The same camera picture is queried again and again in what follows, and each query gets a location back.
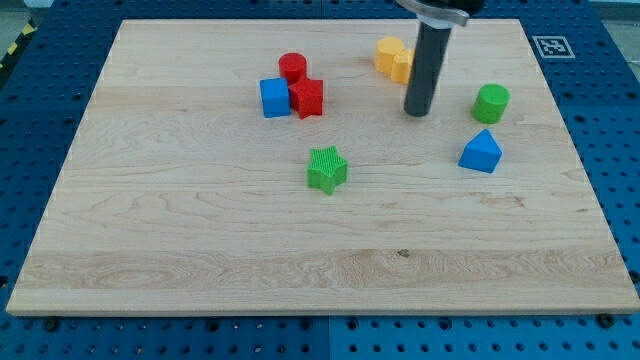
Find yellow heart block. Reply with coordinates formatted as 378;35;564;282
390;49;414;84

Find green star block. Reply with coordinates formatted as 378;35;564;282
307;145;348;195

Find red star block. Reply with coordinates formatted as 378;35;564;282
289;76;324;119

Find blue cube block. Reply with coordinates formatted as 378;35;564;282
259;78;291;118

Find red cylinder block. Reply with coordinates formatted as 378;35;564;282
278;52;307;85

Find wooden board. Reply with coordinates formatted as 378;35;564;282
7;19;639;317

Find yellow hexagon block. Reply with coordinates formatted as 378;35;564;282
374;36;405;75

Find blue triangle block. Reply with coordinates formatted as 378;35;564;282
458;129;503;173

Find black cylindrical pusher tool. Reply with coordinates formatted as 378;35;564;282
404;23;451;117

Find green cylinder block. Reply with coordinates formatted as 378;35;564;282
472;83;511;124

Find white fiducial marker tag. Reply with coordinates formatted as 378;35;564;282
532;35;575;59

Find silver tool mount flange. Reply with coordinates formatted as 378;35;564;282
395;0;485;29

